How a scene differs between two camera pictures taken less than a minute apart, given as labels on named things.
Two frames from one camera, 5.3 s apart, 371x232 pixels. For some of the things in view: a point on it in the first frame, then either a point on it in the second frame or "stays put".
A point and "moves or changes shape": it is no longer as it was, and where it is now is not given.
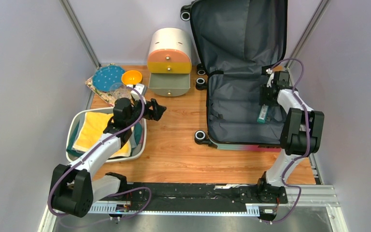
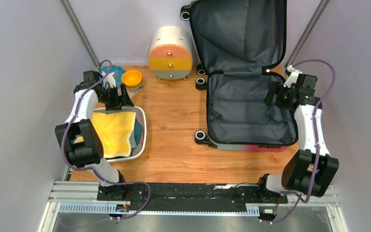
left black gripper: (157, 112) -> (124, 100)
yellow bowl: (131, 77) stays put
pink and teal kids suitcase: (239, 42) stays put
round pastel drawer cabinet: (169, 61) moves or changes shape
